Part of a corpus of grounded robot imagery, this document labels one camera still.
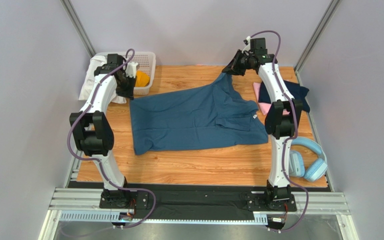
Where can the navy folded t shirt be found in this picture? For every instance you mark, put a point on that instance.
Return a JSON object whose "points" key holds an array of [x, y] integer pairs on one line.
{"points": [[263, 97]]}

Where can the left aluminium frame post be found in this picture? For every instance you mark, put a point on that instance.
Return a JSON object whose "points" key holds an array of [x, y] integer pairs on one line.
{"points": [[77, 24]]}

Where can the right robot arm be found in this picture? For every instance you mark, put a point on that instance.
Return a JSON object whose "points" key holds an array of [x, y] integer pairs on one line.
{"points": [[281, 121]]}

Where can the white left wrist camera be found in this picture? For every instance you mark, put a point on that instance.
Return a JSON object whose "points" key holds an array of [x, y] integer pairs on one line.
{"points": [[131, 69]]}

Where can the aluminium frame post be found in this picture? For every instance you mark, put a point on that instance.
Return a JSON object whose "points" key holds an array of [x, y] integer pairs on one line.
{"points": [[317, 33], [77, 24]]}

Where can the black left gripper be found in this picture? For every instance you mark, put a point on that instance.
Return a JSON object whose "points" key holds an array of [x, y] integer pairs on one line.
{"points": [[129, 93]]}

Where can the white plastic laundry basket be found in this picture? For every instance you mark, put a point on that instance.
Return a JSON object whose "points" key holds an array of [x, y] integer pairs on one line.
{"points": [[145, 66]]}

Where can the white t shirt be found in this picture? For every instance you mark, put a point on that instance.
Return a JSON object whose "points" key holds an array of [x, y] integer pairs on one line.
{"points": [[95, 61]]}

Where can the orange t shirt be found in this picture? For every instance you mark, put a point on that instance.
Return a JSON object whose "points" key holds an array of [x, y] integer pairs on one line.
{"points": [[142, 79]]}

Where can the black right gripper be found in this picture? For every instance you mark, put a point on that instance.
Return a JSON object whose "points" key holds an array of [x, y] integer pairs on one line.
{"points": [[237, 63]]}

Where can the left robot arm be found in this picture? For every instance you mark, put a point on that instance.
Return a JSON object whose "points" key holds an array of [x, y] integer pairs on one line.
{"points": [[91, 137]]}

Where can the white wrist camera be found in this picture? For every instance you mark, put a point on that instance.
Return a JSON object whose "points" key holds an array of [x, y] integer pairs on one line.
{"points": [[131, 69], [247, 45]]}

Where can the right aluminium frame post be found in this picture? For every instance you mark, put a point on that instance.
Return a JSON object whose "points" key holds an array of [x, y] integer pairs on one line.
{"points": [[317, 33]]}

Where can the teal blue t shirt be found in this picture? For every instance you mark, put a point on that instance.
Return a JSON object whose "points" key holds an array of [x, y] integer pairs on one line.
{"points": [[206, 117]]}

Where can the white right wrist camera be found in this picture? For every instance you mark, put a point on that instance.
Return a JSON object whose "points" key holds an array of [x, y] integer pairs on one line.
{"points": [[247, 45]]}

